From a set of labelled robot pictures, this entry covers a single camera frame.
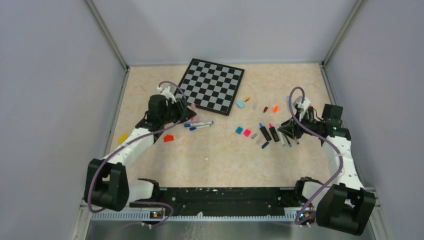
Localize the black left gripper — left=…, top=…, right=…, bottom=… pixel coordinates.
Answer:
left=161, top=97, right=197, bottom=125

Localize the grey white pen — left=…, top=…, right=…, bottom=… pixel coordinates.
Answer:
left=277, top=131, right=286, bottom=147

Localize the pale purple highlighter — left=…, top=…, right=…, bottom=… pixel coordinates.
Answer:
left=191, top=116, right=202, bottom=123

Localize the black highlighter pink cap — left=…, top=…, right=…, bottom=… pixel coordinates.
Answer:
left=269, top=123, right=280, bottom=142

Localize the black highlighter orange cap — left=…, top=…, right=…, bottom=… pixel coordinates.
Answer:
left=307, top=105, right=315, bottom=120

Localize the black highlighter blue cap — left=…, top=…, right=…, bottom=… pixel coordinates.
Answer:
left=259, top=123, right=272, bottom=142

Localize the dark blue pen cap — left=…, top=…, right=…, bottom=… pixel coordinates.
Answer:
left=261, top=141, right=269, bottom=149

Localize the pink cap of highlighter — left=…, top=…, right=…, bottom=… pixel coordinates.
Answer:
left=243, top=129, right=251, bottom=137

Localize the blue cap of highlighter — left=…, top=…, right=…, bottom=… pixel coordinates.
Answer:
left=235, top=126, right=243, bottom=135

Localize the light blue highlighter cap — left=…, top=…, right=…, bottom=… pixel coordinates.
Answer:
left=236, top=101, right=245, bottom=109

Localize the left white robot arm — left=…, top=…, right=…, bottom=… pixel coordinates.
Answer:
left=84, top=94, right=197, bottom=212

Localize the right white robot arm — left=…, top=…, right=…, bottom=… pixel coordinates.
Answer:
left=278, top=101, right=376, bottom=236

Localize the black grey chessboard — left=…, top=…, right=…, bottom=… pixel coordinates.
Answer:
left=174, top=58, right=245, bottom=116

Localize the yellow highlighter cap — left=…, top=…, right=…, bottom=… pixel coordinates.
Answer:
left=118, top=134, right=129, bottom=144

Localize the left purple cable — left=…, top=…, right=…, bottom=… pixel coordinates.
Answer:
left=86, top=81, right=193, bottom=229

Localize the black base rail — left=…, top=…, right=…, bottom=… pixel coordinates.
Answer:
left=148, top=187, right=307, bottom=207

